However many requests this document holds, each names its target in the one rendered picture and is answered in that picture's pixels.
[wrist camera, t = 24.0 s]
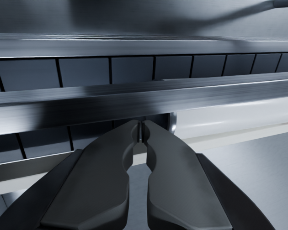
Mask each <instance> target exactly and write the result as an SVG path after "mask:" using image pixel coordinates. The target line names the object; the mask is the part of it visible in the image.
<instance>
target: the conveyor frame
mask: <svg viewBox="0 0 288 230"><path fill-rule="evenodd" d="M264 52H288V37H221V36H159V35H97V34H35V33H0V58H53V57H95V56H137V55H180V54H222V53H264ZM23 152H24V151H23ZM70 152H74V148H73V143H71V151H70ZM62 153H68V152H62ZM62 153H57V154H62ZM57 154H52V155H57ZM24 156H25V157H24V159H22V160H17V161H23V160H28V159H34V158H39V157H33V158H28V159H27V157H26V155H25V152H24ZM46 156H51V155H46ZM46 156H41V157H46ZM17 161H11V162H17ZM5 163H10V162H5ZM5 163H0V164H5Z"/></svg>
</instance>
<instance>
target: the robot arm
mask: <svg viewBox="0 0 288 230"><path fill-rule="evenodd" d="M140 132H141V139H142V143H144V144H145V146H146V147H147V157H146V164H147V166H148V167H149V168H150V170H151V171H152V173H151V174H150V175H149V178H148V191H147V222H148V227H149V228H150V230H275V228H274V227H273V225H272V224H271V223H270V221H269V220H268V219H267V217H266V216H265V215H264V214H263V213H262V211H261V210H260V209H259V208H258V207H257V206H256V204H255V203H254V202H253V201H252V200H251V199H250V198H249V197H248V196H247V195H246V194H245V193H244V192H243V191H242V190H241V189H240V188H239V187H238V186H237V185H236V184H234V183H233V182H232V181H231V180H230V179H229V178H228V177H227V176H226V175H225V174H224V173H223V172H222V171H221V170H220V169H219V168H217V167H216V166H215V165H214V164H213V163H212V162H211V161H210V160H209V159H208V158H207V157H206V156H205V155H204V154H203V153H196V152H195V151H194V150H193V149H192V148H191V147H190V146H188V145H187V144H186V143H185V142H184V141H183V140H181V139H180V138H179V137H177V136H176V135H174V134H172V133H171V132H169V131H167V130H166V129H164V128H162V127H161V126H159V125H157V124H156V123H154V122H152V121H150V120H144V121H139V120H131V121H129V122H127V123H125V124H123V125H121V126H119V127H117V128H115V129H113V130H111V131H109V132H107V133H105V134H103V135H102V136H100V137H98V138H97V139H95V140H94V141H93V142H92V143H90V144H89V145H88V146H87V147H85V148H84V149H76V150H75V151H74V152H73V153H71V154H70V155H69V156H68V157H66V158H65V159H64V160H63V161H62V162H61V163H59V164H58V165H57V166H55V167H54V168H53V169H52V170H51V171H49V172H48V173H47V174H45V175H44V176H43V177H42V178H41V179H39V180H38V181H37V182H35V183H34V184H33V185H32V186H31V187H30V188H28V189H27V190H26V191H25V192H24V193H23V194H22V195H21V196H20V197H18V198H17V199H16V200H15V201H14V202H13V203H12V204H11V205H10V206H9V208H8V209H7V210H6V211H5V212H4V213H3V214H2V215H1V216H0V230H123V229H124V228H125V226H126V224H127V220H128V209H129V175H128V174H127V170H128V169H129V168H130V167H131V166H132V164H133V147H134V146H135V145H136V144H137V143H139V140H140Z"/></svg>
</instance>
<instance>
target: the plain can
mask: <svg viewBox="0 0 288 230"><path fill-rule="evenodd" d="M178 79H183V78H176V79H154V80H152V81H164V80H178ZM187 79H191V78H187ZM145 117H146V120H150V121H152V122H154V123H156V124H157V125H159V126H161V127H162V128H164V129H166V130H167V131H169V132H171V133H172V134H174V135H176V136H177V137H179V138H180V139H187V138H192V137H198V136H206V135H212V134H218V133H224V132H229V131H237V130H243V129H249V128H255V127H261V126H267V125H274V124H281V123H286V122H288V97H286V98H279V99H269V100H262V101H255V102H248V103H240V104H233V105H224V106H216V107H209V108H202V109H195V110H186V111H178V112H171V113H164V114H157V115H148V116H145Z"/></svg>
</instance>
